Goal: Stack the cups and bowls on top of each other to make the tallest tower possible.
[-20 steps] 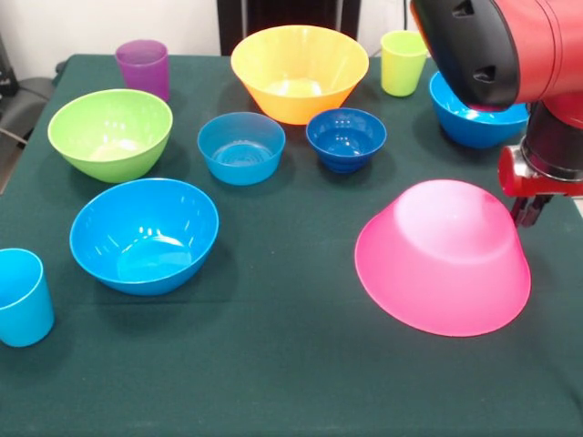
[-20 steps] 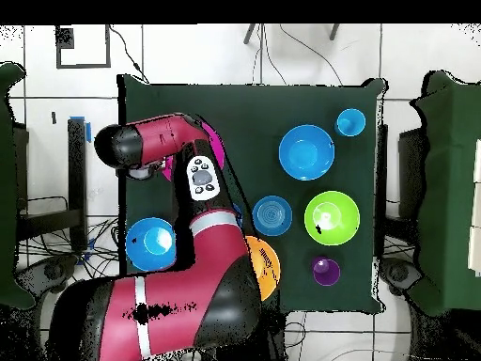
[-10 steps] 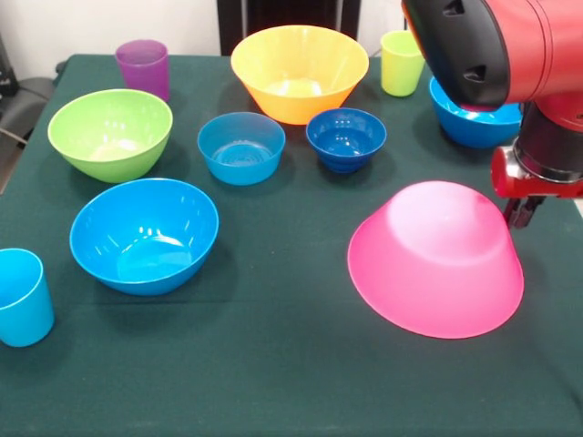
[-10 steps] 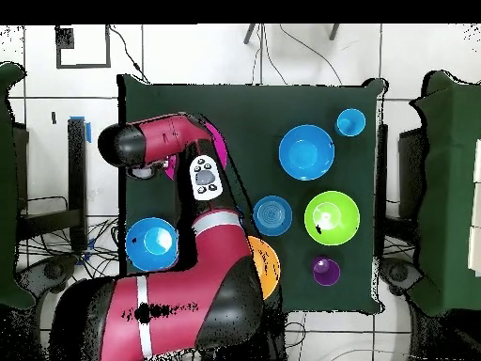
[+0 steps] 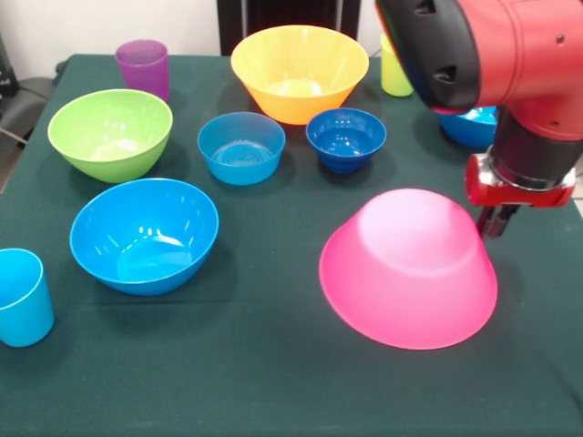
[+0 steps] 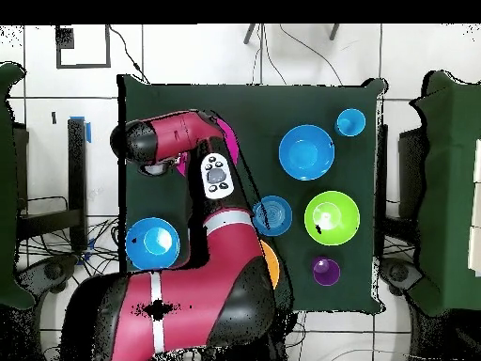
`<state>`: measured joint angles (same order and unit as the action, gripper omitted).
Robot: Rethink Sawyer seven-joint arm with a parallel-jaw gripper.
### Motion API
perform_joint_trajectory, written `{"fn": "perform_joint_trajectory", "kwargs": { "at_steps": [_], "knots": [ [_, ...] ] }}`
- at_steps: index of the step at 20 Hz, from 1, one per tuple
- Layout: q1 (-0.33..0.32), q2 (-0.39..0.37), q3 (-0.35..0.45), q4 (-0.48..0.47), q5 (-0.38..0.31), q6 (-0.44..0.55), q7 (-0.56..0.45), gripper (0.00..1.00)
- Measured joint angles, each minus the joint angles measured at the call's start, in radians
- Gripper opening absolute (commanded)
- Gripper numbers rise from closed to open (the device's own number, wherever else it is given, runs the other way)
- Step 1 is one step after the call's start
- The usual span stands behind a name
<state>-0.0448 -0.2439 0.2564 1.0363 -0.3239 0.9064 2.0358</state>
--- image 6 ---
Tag pink bowl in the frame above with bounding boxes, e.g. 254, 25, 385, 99
175, 116, 241, 178

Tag orange bowl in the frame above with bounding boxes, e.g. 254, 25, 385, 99
258, 239, 282, 290

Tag small light blue bowl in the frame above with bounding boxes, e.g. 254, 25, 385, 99
252, 195, 293, 238

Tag large blue bowl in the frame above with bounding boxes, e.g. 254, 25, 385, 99
278, 124, 336, 182
124, 216, 181, 271

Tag lime green bowl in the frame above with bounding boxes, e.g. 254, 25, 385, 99
303, 190, 361, 246

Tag dark green tablecloth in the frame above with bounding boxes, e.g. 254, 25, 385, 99
116, 72, 390, 315

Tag purple cup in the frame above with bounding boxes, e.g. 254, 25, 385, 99
311, 256, 342, 288

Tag light blue cup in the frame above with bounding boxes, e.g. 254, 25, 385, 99
334, 107, 367, 138

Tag grey chair base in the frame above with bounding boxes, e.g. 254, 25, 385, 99
379, 257, 422, 296
16, 255, 80, 298

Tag green cloth covered table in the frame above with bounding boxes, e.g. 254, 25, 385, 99
0, 61, 37, 311
407, 70, 481, 317

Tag black stand post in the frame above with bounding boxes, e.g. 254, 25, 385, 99
16, 116, 92, 253
373, 123, 390, 259

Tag tangled floor cables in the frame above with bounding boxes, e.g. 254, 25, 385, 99
18, 217, 121, 275

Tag camera tripod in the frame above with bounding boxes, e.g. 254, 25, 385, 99
242, 24, 341, 45

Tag black floor cable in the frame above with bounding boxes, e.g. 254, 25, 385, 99
107, 24, 150, 85
278, 24, 344, 86

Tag black square floor frame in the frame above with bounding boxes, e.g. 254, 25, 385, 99
54, 24, 113, 70

